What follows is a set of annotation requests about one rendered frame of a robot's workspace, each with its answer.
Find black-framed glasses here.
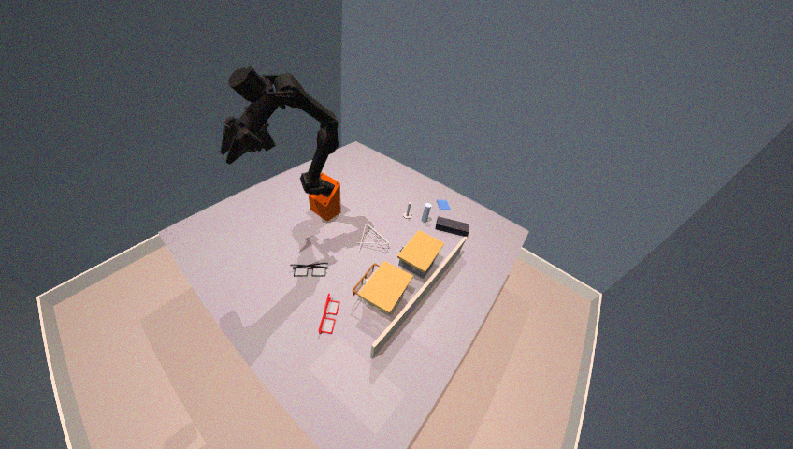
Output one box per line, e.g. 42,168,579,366
290,262,328,277

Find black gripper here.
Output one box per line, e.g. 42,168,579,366
221,104,268,165

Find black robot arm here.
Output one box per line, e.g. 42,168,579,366
229,66,339,197

